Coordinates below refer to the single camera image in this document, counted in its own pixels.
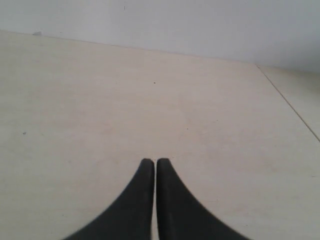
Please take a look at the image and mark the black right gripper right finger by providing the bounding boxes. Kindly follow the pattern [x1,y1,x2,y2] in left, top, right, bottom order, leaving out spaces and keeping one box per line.
[156,158,247,240]

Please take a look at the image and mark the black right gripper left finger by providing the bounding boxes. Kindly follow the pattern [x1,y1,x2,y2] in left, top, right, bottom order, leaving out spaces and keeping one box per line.
[66,158,155,240]

